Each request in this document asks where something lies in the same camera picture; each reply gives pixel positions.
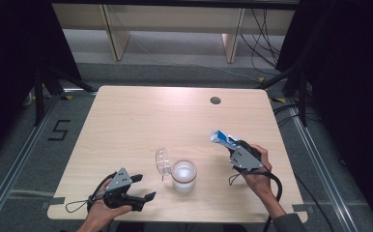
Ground black floor cable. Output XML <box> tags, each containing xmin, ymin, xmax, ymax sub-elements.
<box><xmin>294</xmin><ymin>175</ymin><xmax>335</xmax><ymax>232</ymax></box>

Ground thin grey strap loop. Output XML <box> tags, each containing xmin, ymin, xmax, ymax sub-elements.
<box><xmin>65</xmin><ymin>199</ymin><xmax>91</xmax><ymax>215</ymax></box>

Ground metal floor rail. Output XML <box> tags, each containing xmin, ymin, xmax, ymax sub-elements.
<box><xmin>286</xmin><ymin>99</ymin><xmax>360</xmax><ymax>232</ymax></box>
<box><xmin>0</xmin><ymin>96</ymin><xmax>61</xmax><ymax>228</ymax></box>

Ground light wooden desk frame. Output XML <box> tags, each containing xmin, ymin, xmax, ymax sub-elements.
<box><xmin>51</xmin><ymin>3</ymin><xmax>297</xmax><ymax>64</ymax></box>

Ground white floor cable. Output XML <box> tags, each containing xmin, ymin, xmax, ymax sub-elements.
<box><xmin>161</xmin><ymin>60</ymin><xmax>262</xmax><ymax>82</ymax></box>

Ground bundle of black hanging cables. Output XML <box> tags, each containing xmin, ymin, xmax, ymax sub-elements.
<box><xmin>239</xmin><ymin>9</ymin><xmax>283</xmax><ymax>75</ymax></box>

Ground person's left hand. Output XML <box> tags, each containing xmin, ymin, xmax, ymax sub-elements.
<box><xmin>87</xmin><ymin>181</ymin><xmax>133</xmax><ymax>224</ymax></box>

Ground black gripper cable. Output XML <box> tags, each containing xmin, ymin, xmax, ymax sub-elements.
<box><xmin>86</xmin><ymin>172</ymin><xmax>118</xmax><ymax>214</ymax></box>
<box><xmin>256</xmin><ymin>169</ymin><xmax>284</xmax><ymax>232</ymax></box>

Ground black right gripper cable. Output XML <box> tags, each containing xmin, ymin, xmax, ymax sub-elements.
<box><xmin>256</xmin><ymin>169</ymin><xmax>284</xmax><ymax>232</ymax></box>

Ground person's right hand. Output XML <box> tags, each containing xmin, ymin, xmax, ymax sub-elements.
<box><xmin>239</xmin><ymin>143</ymin><xmax>274</xmax><ymax>201</ymax></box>

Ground black floor cables by stand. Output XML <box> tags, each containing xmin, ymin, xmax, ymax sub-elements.
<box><xmin>272</xmin><ymin>101</ymin><xmax>306</xmax><ymax>128</ymax></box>

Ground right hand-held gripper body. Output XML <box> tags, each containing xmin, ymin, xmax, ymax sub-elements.
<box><xmin>229</xmin><ymin>140</ymin><xmax>264</xmax><ymax>175</ymax></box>

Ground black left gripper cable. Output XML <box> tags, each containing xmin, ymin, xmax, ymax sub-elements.
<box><xmin>86</xmin><ymin>172</ymin><xmax>118</xmax><ymax>214</ymax></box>

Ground black metal stand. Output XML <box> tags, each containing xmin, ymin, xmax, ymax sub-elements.
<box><xmin>33</xmin><ymin>63</ymin><xmax>96</xmax><ymax>128</ymax></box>
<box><xmin>257</xmin><ymin>62</ymin><xmax>308</xmax><ymax>128</ymax></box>

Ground dark curtain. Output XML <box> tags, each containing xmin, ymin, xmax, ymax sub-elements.
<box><xmin>0</xmin><ymin>0</ymin><xmax>82</xmax><ymax>165</ymax></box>
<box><xmin>275</xmin><ymin>0</ymin><xmax>373</xmax><ymax>231</ymax></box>

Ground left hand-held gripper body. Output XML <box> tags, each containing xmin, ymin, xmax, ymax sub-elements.
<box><xmin>102</xmin><ymin>166</ymin><xmax>144</xmax><ymax>213</ymax></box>

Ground white and blue bag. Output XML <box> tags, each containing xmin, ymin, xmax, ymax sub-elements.
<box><xmin>210</xmin><ymin>130</ymin><xmax>241</xmax><ymax>150</ymax></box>

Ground thin black strap loop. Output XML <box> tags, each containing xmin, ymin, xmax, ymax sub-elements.
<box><xmin>228</xmin><ymin>173</ymin><xmax>241</xmax><ymax>187</ymax></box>

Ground clear glass jar with lid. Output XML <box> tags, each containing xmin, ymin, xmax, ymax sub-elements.
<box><xmin>155</xmin><ymin>147</ymin><xmax>198</xmax><ymax>194</ymax></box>

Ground grey tape strip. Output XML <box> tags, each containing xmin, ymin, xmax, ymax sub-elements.
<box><xmin>292</xmin><ymin>203</ymin><xmax>308</xmax><ymax>214</ymax></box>
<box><xmin>41</xmin><ymin>196</ymin><xmax>66</xmax><ymax>211</ymax></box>

